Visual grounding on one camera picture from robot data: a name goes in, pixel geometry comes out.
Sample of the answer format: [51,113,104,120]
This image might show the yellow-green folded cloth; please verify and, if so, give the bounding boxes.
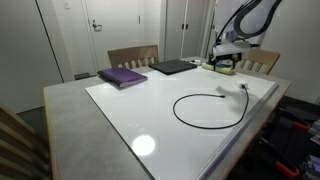
[201,62,237,76]

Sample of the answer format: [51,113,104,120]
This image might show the black clamp orange handle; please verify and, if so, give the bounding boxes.
[259,136,301,180]

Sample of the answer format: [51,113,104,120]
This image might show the blue folded cloth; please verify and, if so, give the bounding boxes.
[214,60,234,69]

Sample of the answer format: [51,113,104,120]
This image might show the silver door lever handle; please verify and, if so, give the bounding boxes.
[91,19,103,33]

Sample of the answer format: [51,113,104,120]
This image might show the silver metal bracket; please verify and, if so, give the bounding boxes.
[310,119,320,145]

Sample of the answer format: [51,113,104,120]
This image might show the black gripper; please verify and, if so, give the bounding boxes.
[209,53,243,73]

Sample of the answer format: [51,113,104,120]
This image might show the aluminium extrusion rails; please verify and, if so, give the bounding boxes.
[299,153,320,180]

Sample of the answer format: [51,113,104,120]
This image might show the white door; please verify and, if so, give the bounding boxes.
[83,0,145,72]

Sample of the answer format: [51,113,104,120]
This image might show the black clamp red handle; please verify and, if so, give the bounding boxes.
[276,109,313,133]

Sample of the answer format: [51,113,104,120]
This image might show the white board mat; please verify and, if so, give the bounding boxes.
[84,64,279,180]

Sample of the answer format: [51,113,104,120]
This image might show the black charging cable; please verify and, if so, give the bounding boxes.
[172,84,251,131]

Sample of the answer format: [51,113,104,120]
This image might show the light wooden slat-back chair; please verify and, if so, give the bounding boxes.
[0,101,53,180]
[107,44,160,70]
[233,48,281,76]

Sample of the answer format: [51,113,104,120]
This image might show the white charger adapter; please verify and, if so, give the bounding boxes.
[235,79,249,89]

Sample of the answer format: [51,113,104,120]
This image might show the black closed laptop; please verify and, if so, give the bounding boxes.
[148,58,198,76]

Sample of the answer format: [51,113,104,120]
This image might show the purple notebook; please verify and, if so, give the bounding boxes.
[97,67,149,89]

